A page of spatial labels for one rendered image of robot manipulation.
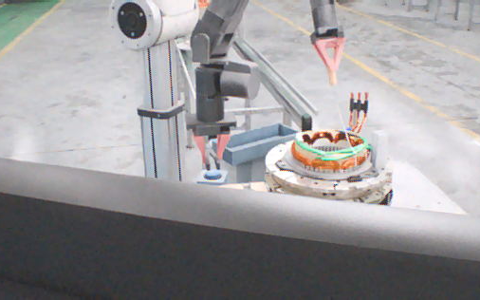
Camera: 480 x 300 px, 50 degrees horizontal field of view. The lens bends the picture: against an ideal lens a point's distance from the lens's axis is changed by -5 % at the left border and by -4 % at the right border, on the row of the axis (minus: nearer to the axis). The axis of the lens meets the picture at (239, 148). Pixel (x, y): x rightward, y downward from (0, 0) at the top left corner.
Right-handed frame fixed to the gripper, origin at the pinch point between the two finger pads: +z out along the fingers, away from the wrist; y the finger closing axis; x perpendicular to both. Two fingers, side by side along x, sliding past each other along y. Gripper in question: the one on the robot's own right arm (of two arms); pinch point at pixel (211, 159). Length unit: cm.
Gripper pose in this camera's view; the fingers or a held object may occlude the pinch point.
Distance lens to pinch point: 111.7
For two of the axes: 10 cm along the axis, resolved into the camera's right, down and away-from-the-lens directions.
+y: 9.9, -0.6, 1.3
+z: 0.1, 9.2, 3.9
